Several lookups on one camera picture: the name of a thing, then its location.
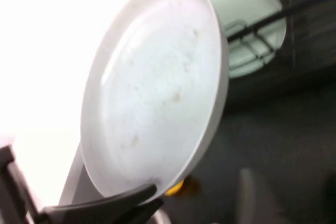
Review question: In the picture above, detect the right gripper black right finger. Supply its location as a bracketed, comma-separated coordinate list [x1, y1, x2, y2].
[112, 198, 164, 224]

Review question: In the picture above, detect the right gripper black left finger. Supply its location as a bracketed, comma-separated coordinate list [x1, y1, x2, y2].
[39, 184, 158, 224]

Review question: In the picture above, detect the light grey plate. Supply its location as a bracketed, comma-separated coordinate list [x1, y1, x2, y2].
[80, 0, 230, 206]

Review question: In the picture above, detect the yellow rubber duck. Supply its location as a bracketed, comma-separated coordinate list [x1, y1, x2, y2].
[165, 180, 184, 196]

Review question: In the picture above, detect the black plastic drip tray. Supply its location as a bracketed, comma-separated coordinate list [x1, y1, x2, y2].
[228, 0, 336, 99]

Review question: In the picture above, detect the black wire dish rack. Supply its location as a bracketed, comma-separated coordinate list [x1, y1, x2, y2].
[164, 0, 336, 59]

